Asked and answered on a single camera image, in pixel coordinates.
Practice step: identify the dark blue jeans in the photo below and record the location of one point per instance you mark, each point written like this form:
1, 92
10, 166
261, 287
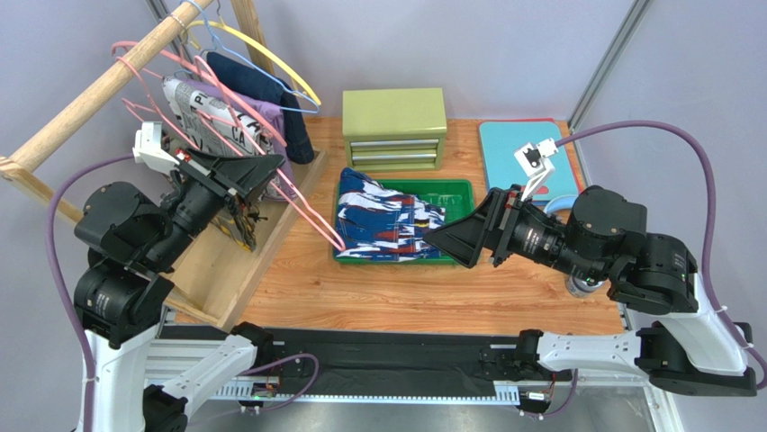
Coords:
247, 81

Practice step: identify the pink hanger with newspaper trousers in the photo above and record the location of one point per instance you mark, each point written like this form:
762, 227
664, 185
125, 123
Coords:
180, 60

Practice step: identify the camouflage trousers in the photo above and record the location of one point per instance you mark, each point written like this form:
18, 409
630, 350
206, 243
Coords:
238, 220

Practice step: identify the green plastic tray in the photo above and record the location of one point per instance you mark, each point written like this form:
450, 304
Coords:
456, 196

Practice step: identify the purple trousers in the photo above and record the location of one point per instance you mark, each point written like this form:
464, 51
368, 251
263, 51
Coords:
273, 114

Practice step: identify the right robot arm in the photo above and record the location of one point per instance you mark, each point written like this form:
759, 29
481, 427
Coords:
688, 350

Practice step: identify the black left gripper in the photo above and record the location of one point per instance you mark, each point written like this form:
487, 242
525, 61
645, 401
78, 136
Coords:
234, 175

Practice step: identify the green mini drawer chest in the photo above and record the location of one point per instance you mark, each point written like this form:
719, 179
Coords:
386, 130

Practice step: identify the light blue headphones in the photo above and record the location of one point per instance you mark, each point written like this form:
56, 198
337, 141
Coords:
560, 203

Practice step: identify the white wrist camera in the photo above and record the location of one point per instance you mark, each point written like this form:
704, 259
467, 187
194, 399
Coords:
535, 161
147, 149

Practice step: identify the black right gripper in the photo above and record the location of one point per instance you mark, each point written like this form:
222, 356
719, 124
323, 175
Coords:
500, 224

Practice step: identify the blue white patterned trousers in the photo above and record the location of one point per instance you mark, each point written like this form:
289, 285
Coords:
380, 224

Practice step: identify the wooden clothes rack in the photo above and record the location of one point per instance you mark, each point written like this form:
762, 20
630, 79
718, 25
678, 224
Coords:
215, 279

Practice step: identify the yellow hanger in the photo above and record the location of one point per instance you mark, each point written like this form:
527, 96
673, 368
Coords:
298, 82

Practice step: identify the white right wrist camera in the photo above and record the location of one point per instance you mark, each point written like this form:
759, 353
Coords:
535, 161

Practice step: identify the small blue white can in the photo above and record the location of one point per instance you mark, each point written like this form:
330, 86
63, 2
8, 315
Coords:
579, 288

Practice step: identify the newspaper print trousers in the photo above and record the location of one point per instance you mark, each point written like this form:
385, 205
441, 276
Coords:
193, 109

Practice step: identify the light blue cutting board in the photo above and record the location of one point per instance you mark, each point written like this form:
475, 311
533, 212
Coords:
503, 156

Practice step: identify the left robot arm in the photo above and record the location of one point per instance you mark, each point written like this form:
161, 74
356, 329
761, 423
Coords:
133, 244

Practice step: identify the pink wire hanger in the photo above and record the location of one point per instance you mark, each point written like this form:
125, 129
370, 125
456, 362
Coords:
297, 200

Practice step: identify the blue wire hanger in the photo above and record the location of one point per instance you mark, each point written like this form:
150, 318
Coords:
219, 45

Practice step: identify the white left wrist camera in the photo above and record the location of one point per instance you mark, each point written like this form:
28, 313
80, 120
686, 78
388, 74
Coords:
147, 149

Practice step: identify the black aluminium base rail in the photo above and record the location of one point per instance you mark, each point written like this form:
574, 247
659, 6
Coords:
377, 367

